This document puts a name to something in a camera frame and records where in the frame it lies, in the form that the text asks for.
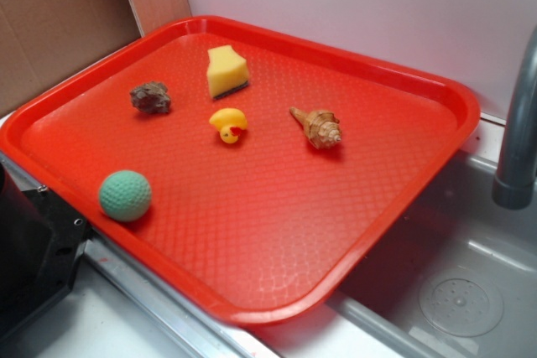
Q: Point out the grey toy faucet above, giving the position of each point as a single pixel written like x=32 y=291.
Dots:
x=513 y=184

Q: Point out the green golf ball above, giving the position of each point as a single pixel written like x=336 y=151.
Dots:
x=125 y=196

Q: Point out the yellow rubber duck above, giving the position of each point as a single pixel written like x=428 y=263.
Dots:
x=230 y=124

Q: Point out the grey toy sink basin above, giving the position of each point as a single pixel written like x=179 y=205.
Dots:
x=454 y=276

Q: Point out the brown grey rock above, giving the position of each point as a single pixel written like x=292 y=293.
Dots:
x=151 y=98

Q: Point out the brown spiral seashell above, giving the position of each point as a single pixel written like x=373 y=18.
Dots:
x=320 y=127

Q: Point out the red plastic tray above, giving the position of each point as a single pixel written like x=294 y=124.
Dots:
x=261 y=230

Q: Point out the yellow sponge piece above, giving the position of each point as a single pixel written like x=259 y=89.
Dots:
x=227 y=71

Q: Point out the brown cardboard sheet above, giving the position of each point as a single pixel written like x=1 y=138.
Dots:
x=44 y=42

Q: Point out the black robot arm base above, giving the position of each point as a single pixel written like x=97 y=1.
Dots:
x=42 y=240

